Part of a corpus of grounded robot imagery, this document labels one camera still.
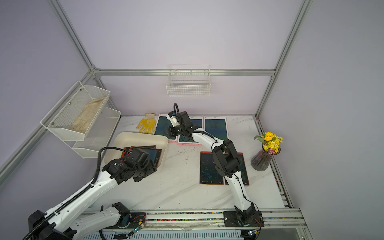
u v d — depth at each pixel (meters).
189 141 0.84
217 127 1.15
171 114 0.84
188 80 1.07
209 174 0.89
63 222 0.39
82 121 0.77
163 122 1.15
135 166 0.57
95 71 0.91
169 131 0.82
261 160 0.84
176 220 0.75
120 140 1.04
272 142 0.74
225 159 0.57
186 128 0.76
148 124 1.15
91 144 0.90
